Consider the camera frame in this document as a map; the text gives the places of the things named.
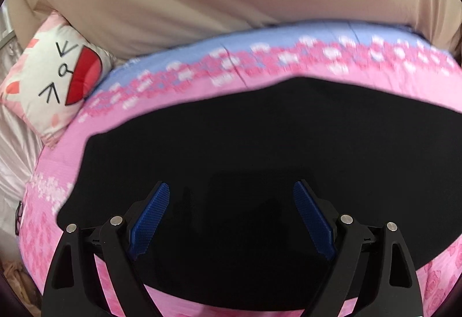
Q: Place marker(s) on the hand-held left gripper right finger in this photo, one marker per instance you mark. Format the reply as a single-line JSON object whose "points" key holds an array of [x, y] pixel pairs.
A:
{"points": [[313, 217]]}

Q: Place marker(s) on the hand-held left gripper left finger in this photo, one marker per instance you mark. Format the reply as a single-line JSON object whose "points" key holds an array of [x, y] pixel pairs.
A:
{"points": [[149, 216]]}

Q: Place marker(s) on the black pants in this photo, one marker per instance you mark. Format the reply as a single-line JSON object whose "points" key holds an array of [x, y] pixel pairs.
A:
{"points": [[252, 140]]}

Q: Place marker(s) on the pink floral bed sheet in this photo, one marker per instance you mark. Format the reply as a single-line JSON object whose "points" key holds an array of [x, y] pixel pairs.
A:
{"points": [[144, 100]]}

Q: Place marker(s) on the dark eyeglasses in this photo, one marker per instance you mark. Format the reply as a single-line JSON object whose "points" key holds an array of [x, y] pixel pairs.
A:
{"points": [[18, 217]]}

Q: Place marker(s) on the silver satin cloth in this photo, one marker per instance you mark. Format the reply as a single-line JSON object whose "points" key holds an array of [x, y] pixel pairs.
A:
{"points": [[14, 158]]}

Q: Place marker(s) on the white cat face pillow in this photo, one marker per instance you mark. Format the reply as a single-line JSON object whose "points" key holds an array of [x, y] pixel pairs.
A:
{"points": [[43, 75]]}

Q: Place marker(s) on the grey metal rail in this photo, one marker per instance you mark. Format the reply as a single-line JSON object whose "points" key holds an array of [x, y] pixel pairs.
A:
{"points": [[7, 40]]}

